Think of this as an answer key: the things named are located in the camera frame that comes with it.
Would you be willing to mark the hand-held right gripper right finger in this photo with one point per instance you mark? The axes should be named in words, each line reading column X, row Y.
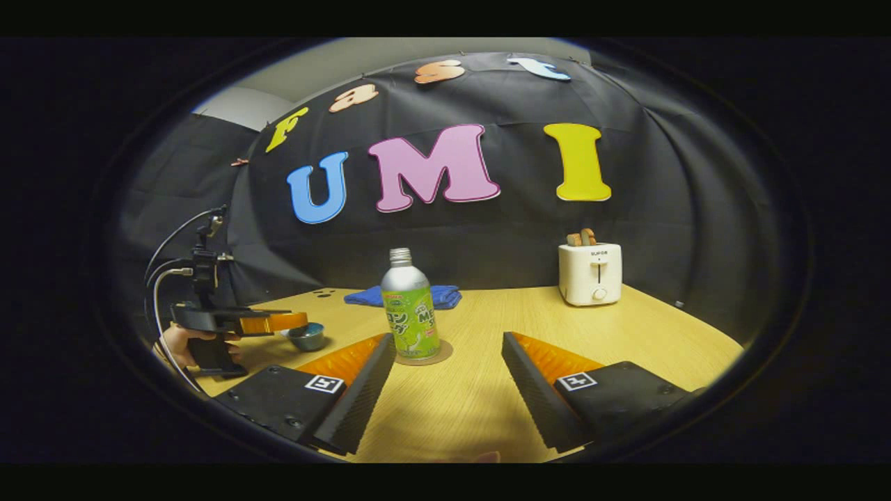
column 532, row 390

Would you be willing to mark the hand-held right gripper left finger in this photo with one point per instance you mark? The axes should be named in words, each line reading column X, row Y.
column 362, row 390

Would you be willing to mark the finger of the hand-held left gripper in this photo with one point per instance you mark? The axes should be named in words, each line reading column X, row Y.
column 275, row 323

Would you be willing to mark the teal teacup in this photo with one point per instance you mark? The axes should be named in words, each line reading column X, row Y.
column 308, row 341

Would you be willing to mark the teal teacup lid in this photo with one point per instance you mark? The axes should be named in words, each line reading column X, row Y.
column 312, row 327

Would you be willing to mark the round brown coaster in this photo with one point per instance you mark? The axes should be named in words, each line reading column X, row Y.
column 442, row 353

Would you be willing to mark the silver green label water bottle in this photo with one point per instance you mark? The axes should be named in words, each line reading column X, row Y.
column 411, row 313

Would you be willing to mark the blue cloth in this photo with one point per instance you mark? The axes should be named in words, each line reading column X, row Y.
column 445, row 296

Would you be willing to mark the white toaster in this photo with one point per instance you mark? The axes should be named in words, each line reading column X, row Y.
column 590, row 275

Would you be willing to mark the toast slices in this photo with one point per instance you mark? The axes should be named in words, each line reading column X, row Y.
column 581, row 238

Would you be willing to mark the black backdrop cloth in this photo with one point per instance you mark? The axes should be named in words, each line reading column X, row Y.
column 487, row 236

